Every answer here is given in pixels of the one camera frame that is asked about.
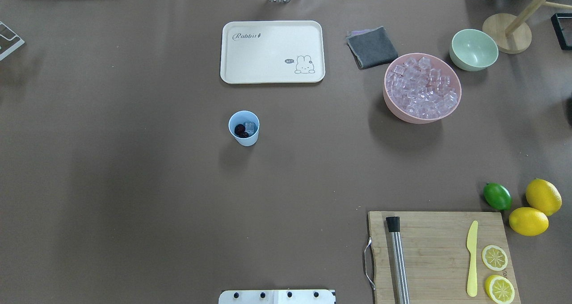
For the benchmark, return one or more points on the clear ice cube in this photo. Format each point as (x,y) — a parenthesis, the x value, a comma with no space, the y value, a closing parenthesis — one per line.
(250,127)

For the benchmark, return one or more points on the dark red cherry pair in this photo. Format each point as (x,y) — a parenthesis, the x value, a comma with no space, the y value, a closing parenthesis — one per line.
(240,131)

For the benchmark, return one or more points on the light blue plastic cup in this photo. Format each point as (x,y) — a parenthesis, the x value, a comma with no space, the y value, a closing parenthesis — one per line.
(242,117)

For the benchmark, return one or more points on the pink bowl of ice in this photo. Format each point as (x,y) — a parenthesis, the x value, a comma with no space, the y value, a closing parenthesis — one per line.
(421,88)

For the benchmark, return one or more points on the wooden cup tree stand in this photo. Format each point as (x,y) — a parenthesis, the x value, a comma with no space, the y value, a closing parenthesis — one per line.
(511,33)

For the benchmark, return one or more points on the cream rabbit serving tray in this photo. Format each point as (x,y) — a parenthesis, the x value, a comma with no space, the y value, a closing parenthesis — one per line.
(272,52)

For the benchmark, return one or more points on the grey folded cloth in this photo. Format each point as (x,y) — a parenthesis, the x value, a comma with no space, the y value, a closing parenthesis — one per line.
(371,47)

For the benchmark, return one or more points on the wooden cutting board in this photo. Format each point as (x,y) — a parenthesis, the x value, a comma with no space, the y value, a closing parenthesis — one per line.
(435,255)

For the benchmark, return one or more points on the steel muddler black tip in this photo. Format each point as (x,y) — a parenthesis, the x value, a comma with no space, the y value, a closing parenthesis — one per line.
(399,270)

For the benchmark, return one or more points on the mint green bowl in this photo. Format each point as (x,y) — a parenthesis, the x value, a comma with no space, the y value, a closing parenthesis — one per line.
(473,50)

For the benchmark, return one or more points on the green lime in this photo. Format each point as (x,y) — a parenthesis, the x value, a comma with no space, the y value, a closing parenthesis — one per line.
(497,196)

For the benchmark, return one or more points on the yellow plastic knife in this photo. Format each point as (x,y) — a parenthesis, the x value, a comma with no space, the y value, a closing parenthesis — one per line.
(471,245)

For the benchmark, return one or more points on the yellow lemon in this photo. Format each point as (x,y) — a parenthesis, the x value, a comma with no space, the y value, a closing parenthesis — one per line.
(528,221)
(543,196)

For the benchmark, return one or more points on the lemon half slice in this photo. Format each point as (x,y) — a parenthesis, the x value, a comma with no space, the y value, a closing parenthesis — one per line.
(499,289)

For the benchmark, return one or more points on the black glass tray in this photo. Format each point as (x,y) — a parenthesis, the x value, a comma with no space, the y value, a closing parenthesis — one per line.
(562,24)

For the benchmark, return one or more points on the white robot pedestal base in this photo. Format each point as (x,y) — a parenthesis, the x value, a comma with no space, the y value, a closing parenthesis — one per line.
(277,296)

